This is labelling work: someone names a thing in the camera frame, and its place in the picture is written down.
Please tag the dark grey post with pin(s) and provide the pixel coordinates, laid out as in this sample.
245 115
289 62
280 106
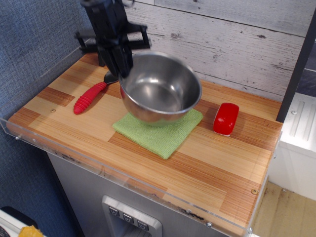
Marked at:
100 59
298 70

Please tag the dark grey left post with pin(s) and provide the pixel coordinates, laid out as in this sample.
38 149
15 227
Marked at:
100 59

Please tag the yellow object at corner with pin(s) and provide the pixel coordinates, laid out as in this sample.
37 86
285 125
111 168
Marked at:
30 231

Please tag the red plastic toy block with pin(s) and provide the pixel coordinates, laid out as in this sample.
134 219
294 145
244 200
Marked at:
225 119

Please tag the stainless steel pot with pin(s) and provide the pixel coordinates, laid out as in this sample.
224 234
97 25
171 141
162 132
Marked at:
160 89

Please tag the white grooved side counter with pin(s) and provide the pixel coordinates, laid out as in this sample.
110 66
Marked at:
293 165

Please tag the green cloth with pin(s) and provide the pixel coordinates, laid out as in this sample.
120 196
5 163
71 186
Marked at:
162 141

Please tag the red handled metal spoon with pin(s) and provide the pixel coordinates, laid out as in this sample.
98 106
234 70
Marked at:
87 98

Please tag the clear acrylic table guard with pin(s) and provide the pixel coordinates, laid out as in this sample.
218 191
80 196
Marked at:
214 178

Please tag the dark grey right post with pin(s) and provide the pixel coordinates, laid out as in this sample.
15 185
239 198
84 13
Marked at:
298 70

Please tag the silver toy fridge cabinet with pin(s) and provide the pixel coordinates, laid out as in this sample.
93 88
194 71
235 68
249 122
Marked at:
155 201

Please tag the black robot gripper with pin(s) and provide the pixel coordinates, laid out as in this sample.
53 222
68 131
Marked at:
110 28

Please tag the silver dispenser button panel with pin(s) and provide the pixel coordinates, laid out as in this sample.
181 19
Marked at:
126 221

